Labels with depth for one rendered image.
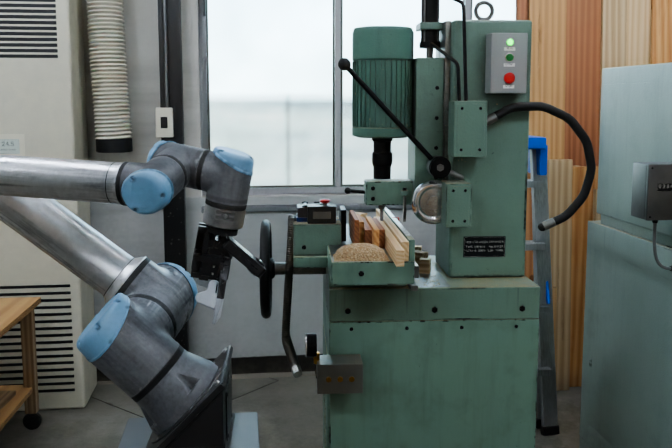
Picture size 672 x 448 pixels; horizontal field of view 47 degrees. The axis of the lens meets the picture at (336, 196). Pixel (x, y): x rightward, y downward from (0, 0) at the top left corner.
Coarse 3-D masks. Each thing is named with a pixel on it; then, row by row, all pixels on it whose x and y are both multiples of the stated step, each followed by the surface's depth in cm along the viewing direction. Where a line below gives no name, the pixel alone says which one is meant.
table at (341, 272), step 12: (348, 228) 244; (348, 240) 223; (300, 264) 215; (312, 264) 215; (324, 264) 215; (336, 264) 194; (348, 264) 194; (360, 264) 194; (372, 264) 194; (384, 264) 194; (408, 264) 195; (336, 276) 194; (348, 276) 194; (360, 276) 194; (372, 276) 195; (384, 276) 195; (396, 276) 195; (408, 276) 195
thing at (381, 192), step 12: (372, 180) 225; (384, 180) 225; (396, 180) 225; (408, 180) 225; (372, 192) 223; (384, 192) 223; (396, 192) 224; (408, 192) 224; (372, 204) 224; (384, 204) 224; (396, 204) 224; (408, 204) 224
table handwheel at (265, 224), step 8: (264, 224) 222; (264, 232) 218; (264, 240) 216; (264, 248) 215; (264, 256) 214; (272, 264) 225; (280, 264) 227; (272, 272) 225; (280, 272) 226; (296, 272) 227; (304, 272) 227; (312, 272) 227; (320, 272) 227; (264, 280) 213; (264, 288) 214; (264, 296) 215; (264, 304) 216; (264, 312) 219
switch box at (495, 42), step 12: (492, 36) 206; (504, 36) 206; (516, 36) 206; (492, 48) 206; (516, 48) 207; (492, 60) 207; (504, 60) 207; (516, 60) 207; (492, 72) 207; (504, 72) 207; (516, 72) 207; (492, 84) 208; (504, 84) 208; (516, 84) 208
